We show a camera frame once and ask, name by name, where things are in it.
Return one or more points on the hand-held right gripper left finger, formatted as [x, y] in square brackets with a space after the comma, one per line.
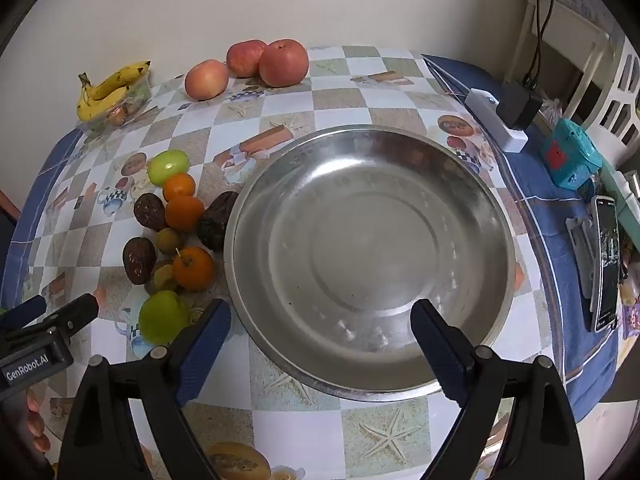
[200, 355]

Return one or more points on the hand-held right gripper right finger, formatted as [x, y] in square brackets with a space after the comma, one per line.
[440, 350]

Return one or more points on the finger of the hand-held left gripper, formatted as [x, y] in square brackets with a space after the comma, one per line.
[75, 312]
[22, 311]

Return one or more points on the green jujube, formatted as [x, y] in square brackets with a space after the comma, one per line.
[162, 317]
[167, 166]

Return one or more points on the dried red date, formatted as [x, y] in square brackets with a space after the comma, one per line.
[217, 220]
[138, 260]
[149, 211]

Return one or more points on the small orange tangerine with stem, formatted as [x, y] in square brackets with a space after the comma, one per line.
[194, 269]

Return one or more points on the large steel bowl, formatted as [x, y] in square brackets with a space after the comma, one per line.
[350, 240]

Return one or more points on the person's left hand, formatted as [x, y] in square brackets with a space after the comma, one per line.
[37, 425]

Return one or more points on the grey phone stand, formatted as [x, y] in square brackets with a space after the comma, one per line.
[580, 255]

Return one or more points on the black smartphone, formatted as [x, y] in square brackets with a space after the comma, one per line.
[606, 260]

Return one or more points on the purple printed packet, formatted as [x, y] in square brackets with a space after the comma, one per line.
[631, 310]

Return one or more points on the clear plastic container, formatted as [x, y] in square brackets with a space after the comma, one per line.
[131, 106]

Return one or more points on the teal toy box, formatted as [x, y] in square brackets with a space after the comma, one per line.
[570, 152]

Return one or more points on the yellow banana bunch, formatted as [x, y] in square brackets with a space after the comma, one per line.
[120, 77]

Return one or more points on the white power strip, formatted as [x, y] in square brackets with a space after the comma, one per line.
[482, 107]

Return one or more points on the black charger adapter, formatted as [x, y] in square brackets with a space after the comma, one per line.
[517, 105]

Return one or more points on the pale red apple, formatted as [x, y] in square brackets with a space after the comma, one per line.
[206, 79]

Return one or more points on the checkered printed tablecloth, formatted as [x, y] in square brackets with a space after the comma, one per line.
[310, 110]

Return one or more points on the large red apple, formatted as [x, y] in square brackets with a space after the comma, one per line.
[283, 62]

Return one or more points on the white chair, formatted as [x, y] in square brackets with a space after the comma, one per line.
[620, 90]

